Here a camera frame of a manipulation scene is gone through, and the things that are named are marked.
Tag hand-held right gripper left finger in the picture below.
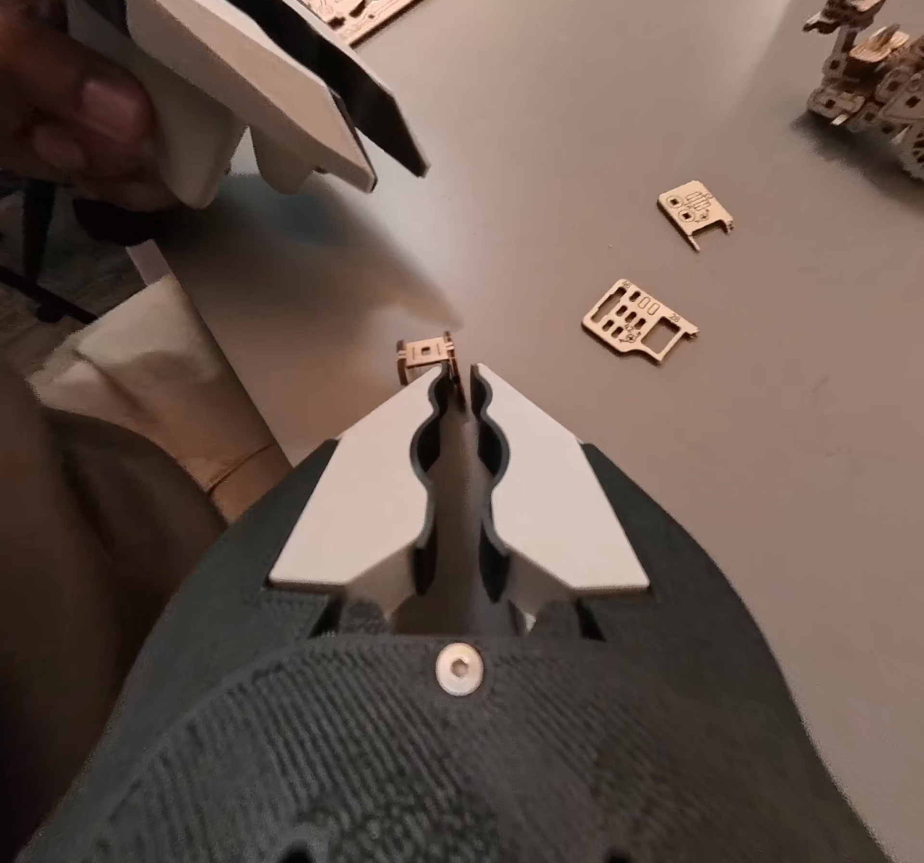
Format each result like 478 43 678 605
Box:
267 365 452 624

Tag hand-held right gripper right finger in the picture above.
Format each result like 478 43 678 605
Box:
469 362 651 624

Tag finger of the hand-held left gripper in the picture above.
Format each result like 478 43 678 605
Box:
175 0 430 178
125 0 378 193

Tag wooden offcut with slot grid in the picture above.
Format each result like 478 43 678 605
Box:
581 279 700 366

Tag grey desk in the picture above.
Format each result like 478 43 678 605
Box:
126 0 924 863

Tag person's left hand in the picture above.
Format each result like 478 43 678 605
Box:
0 0 165 211

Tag person's beige trousers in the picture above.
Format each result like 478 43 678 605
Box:
25 275 293 525

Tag black office chair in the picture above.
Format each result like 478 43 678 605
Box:
0 170 98 326

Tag wooden offcut with square holes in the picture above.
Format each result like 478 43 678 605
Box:
657 179 736 252

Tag wooden motorcycle model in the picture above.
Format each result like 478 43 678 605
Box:
801 0 924 182

